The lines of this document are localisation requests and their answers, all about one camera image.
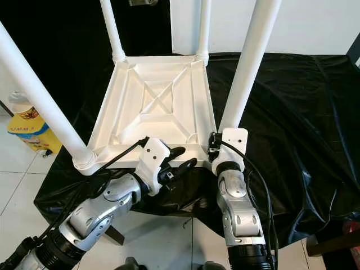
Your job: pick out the dark robot foot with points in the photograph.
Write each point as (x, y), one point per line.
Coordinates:
(214, 266)
(130, 264)

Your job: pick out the pink plastic bag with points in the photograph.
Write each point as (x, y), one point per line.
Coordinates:
(353, 229)

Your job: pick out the dark left robot foot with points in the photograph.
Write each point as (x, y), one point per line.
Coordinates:
(130, 264)

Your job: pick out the white brown paper cup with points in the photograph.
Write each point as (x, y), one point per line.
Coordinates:
(25, 107)

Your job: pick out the black plastic table sheet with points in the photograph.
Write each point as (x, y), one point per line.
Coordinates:
(315, 140)

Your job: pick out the dark grey wall post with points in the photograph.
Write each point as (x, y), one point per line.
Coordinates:
(354, 53)

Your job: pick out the yellow blue cardboard box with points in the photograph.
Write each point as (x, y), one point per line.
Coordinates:
(42, 135)

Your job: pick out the dark right robot foot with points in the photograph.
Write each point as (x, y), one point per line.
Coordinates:
(214, 266)

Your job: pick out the dark wooden table leg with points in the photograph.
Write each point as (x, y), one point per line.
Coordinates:
(115, 235)
(334, 244)

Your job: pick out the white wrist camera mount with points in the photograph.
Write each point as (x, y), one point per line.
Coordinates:
(235, 143)
(153, 157)

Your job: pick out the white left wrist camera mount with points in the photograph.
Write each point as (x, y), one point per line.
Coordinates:
(153, 157)

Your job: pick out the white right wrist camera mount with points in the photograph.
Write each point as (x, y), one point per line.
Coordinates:
(235, 143)

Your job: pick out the black door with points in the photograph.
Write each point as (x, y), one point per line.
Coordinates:
(62, 34)

